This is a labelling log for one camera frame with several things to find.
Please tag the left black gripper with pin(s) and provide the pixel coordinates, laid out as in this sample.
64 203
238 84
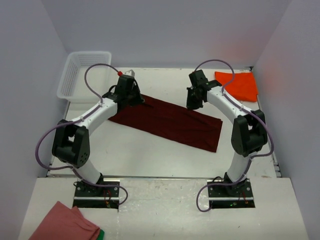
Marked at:
139 99

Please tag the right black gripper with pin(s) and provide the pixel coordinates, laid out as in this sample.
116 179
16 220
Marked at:
191 105

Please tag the dark red t-shirt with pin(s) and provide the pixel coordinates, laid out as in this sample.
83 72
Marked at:
172 122

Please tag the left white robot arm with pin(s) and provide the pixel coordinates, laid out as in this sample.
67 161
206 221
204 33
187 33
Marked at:
71 143

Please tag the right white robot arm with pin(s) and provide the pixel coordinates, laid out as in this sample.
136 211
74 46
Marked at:
248 134

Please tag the folded orange t-shirt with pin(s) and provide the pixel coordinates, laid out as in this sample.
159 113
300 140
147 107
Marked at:
243 87

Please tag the white plastic basket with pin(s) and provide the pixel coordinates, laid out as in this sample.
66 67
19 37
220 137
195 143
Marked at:
72 86

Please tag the pink folded t-shirt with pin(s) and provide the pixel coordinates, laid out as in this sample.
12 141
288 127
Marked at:
63 223

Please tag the green cloth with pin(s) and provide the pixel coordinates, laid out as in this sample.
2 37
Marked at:
101 235

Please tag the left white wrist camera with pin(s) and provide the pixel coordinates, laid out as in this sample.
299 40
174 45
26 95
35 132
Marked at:
130 73

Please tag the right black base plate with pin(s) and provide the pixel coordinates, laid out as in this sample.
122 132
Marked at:
239 196

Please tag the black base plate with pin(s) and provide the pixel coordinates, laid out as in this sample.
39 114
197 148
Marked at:
239 196
91 197

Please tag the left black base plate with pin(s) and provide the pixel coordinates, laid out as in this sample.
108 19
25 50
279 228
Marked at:
91 197

